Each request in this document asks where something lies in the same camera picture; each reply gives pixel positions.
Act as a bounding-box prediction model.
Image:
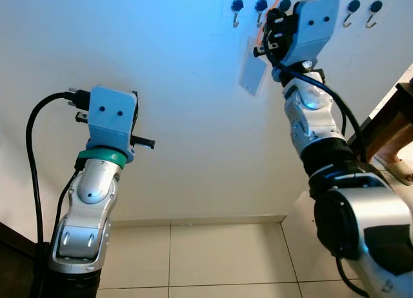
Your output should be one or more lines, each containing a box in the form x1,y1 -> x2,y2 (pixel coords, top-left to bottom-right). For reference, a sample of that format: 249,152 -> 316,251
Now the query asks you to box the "dark brown furniture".
0,221 -> 41,298

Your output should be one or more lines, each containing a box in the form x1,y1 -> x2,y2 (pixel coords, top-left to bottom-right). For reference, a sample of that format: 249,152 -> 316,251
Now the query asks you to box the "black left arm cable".
26,88 -> 91,260

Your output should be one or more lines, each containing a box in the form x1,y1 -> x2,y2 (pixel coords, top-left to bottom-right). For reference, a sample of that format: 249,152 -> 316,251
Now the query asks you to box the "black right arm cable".
267,52 -> 365,162

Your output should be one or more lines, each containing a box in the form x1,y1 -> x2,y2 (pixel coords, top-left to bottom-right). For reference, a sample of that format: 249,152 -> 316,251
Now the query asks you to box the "dark brown wooden table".
348,82 -> 413,163

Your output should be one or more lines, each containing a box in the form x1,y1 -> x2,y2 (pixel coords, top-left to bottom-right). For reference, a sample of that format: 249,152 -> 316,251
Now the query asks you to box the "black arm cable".
267,52 -> 365,162
26,88 -> 91,260

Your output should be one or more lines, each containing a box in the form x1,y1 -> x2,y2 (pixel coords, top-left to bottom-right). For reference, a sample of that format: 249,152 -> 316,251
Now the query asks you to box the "white card with orange lanyard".
238,0 -> 282,97

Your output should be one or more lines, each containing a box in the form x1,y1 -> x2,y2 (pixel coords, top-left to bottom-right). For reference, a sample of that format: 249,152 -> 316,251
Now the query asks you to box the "grey-blue left wrist camera mount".
86,85 -> 139,164

